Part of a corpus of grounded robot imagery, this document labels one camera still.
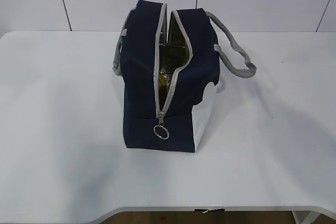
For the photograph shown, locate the navy blue lunch bag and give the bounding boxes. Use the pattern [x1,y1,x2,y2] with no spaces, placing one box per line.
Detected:
[113,0,257,153]

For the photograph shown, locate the yellow banana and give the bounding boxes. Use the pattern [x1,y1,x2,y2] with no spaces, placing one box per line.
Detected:
[159,72,173,90]

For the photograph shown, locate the black tape on table edge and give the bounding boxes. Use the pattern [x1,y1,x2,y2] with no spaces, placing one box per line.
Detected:
[194,208,225,214]

